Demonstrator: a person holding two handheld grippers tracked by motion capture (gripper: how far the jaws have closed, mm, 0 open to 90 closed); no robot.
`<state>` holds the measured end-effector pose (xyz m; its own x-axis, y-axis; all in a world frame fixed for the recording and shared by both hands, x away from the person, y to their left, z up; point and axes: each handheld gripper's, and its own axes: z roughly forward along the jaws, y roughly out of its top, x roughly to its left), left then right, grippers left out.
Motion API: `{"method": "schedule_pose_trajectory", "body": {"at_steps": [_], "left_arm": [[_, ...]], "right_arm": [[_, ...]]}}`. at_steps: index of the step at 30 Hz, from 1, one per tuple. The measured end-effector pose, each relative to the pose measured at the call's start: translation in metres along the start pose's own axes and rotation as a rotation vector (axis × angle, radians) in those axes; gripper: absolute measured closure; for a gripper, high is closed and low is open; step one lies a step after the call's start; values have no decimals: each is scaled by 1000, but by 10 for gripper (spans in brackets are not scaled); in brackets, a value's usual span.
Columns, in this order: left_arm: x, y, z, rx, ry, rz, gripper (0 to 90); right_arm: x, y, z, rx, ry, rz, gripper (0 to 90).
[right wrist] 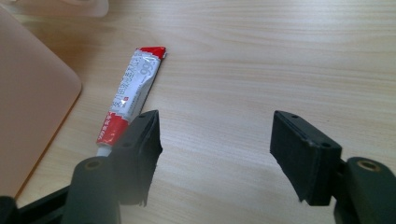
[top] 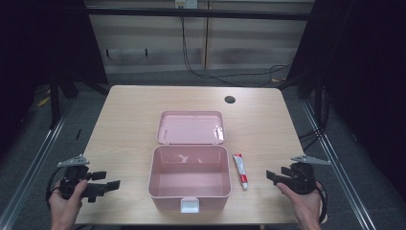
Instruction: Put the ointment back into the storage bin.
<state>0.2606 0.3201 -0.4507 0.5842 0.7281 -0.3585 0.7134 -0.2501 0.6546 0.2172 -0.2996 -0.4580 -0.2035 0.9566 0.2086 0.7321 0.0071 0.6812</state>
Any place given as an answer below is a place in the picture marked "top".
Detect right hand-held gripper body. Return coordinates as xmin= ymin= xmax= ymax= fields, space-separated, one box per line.
xmin=286 ymin=154 xmax=331 ymax=196

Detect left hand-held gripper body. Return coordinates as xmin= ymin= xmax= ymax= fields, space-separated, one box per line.
xmin=56 ymin=153 xmax=99 ymax=203

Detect white and red ointment tube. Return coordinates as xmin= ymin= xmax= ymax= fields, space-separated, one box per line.
xmin=232 ymin=152 xmax=249 ymax=192

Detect pink plastic storage box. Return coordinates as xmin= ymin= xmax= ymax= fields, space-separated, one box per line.
xmin=147 ymin=110 xmax=233 ymax=215

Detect person's right hand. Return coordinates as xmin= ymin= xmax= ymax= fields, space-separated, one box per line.
xmin=275 ymin=180 xmax=324 ymax=230

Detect person's left hand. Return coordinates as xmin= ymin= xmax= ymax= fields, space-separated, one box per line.
xmin=48 ymin=179 xmax=89 ymax=230

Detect black metal stand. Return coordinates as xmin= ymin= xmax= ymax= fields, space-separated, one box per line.
xmin=48 ymin=60 xmax=62 ymax=130

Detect black curtain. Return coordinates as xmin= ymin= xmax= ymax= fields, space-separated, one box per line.
xmin=286 ymin=0 xmax=406 ymax=193
xmin=0 ymin=0 xmax=109 ymax=154

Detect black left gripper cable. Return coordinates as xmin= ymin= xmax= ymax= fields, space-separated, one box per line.
xmin=45 ymin=166 xmax=66 ymax=209

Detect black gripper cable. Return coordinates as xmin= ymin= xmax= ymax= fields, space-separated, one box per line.
xmin=45 ymin=166 xmax=66 ymax=209
xmin=314 ymin=180 xmax=329 ymax=224

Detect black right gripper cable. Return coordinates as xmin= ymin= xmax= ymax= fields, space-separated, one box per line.
xmin=314 ymin=180 xmax=329 ymax=224

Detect metal floor rail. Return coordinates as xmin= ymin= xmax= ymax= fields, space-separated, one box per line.
xmin=300 ymin=101 xmax=379 ymax=230
xmin=0 ymin=99 xmax=78 ymax=230

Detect black floor cables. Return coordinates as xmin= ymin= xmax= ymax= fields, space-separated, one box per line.
xmin=297 ymin=83 xmax=331 ymax=152

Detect black hanging wall cable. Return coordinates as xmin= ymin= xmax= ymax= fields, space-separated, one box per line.
xmin=180 ymin=16 xmax=292 ymax=88

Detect black horizontal frame bar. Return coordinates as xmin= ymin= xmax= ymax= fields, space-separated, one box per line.
xmin=85 ymin=7 xmax=315 ymax=22

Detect white wall socket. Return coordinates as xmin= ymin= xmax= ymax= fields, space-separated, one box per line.
xmin=173 ymin=0 xmax=199 ymax=10

